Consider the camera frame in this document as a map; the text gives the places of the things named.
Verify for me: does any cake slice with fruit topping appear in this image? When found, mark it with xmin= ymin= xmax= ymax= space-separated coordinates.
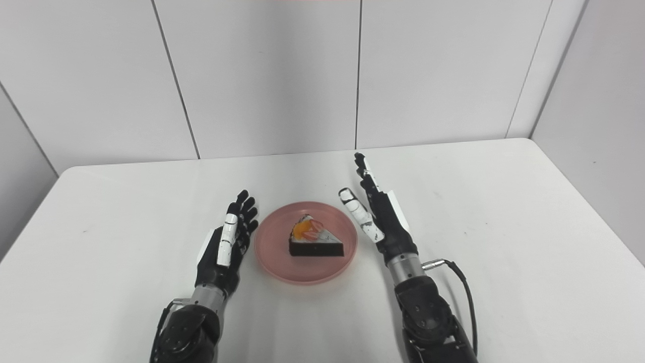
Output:
xmin=289 ymin=214 xmax=345 ymax=258

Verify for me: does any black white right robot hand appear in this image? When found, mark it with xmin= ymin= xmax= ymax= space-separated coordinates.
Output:
xmin=338 ymin=152 xmax=419 ymax=267

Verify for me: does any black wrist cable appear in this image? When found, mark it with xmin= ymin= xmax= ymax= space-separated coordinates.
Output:
xmin=423 ymin=259 xmax=479 ymax=353
xmin=151 ymin=298 xmax=189 ymax=353

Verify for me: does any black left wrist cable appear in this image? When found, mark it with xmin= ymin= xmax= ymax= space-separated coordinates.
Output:
xmin=151 ymin=298 xmax=189 ymax=353

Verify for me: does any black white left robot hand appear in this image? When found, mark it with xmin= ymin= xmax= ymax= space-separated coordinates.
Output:
xmin=195 ymin=190 xmax=260 ymax=298

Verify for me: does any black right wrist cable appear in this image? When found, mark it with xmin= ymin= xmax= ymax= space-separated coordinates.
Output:
xmin=423 ymin=259 xmax=479 ymax=353

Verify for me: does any pink round plate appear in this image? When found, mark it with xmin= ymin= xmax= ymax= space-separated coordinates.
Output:
xmin=253 ymin=201 xmax=359 ymax=286

